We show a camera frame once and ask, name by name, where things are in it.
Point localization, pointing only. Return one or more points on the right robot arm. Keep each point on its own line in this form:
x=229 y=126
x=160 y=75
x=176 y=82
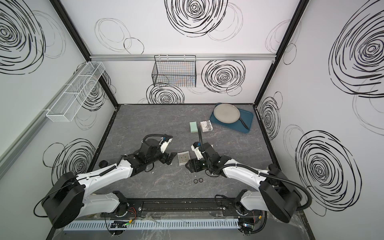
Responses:
x=273 y=191

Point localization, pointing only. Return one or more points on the black wire basket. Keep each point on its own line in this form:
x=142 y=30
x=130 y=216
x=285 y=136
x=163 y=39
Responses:
x=175 y=70

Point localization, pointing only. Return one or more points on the white wire shelf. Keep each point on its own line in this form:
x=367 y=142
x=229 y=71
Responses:
x=83 y=92

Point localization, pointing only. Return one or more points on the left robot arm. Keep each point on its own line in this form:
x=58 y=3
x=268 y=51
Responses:
x=73 y=196

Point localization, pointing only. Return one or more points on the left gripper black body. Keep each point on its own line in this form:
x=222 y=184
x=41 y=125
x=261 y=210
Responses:
x=159 y=156

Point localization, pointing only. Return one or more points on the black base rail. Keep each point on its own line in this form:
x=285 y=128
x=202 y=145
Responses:
x=224 y=206

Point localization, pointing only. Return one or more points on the teal tray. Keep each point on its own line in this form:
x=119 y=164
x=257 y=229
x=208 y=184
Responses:
x=237 y=126

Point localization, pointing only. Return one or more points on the mint green jewelry box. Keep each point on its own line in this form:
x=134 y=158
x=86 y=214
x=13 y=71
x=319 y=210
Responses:
x=193 y=127

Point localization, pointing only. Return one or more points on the grey round pan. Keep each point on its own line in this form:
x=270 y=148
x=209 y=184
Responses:
x=228 y=114

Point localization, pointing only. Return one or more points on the white slotted cable duct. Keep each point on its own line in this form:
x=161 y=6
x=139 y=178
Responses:
x=184 y=224

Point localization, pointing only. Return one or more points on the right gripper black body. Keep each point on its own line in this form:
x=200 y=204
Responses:
x=200 y=165

